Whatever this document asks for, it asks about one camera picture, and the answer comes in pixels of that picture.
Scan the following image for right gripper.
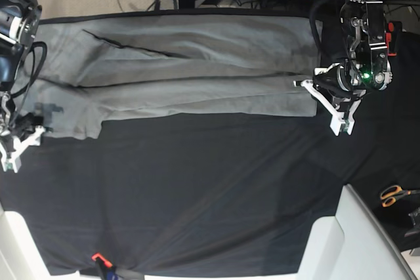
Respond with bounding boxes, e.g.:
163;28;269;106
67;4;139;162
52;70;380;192
1;92;64;146

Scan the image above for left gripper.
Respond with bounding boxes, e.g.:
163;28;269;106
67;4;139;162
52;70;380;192
293;0;392;98

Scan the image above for grey T-shirt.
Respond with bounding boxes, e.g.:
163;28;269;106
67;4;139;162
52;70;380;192
22;15;319;140

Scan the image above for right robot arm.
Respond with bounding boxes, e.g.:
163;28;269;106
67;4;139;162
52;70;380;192
1;0;53;148

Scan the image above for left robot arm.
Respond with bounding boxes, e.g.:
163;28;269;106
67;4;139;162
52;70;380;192
296;0;398;102

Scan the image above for red black clamp right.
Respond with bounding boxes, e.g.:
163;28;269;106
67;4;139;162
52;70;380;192
386;20;403;56

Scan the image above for white box left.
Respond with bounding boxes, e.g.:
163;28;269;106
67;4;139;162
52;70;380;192
0;203;81;280

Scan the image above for white box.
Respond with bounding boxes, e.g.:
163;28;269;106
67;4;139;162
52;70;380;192
0;203;81;280
297;184;417;280

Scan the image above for black table cloth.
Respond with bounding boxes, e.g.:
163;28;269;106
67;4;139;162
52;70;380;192
0;10;420;277

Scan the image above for red blue clamp bottom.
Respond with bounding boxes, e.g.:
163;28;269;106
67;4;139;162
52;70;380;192
91;252;119;280

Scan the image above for black object right edge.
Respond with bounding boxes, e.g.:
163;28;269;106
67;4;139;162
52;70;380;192
404;208;420;237

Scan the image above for white box right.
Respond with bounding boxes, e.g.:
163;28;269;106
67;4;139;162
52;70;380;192
297;184;417;280

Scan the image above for orange handled scissors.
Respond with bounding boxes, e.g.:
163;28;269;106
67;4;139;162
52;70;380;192
379;185;419;208

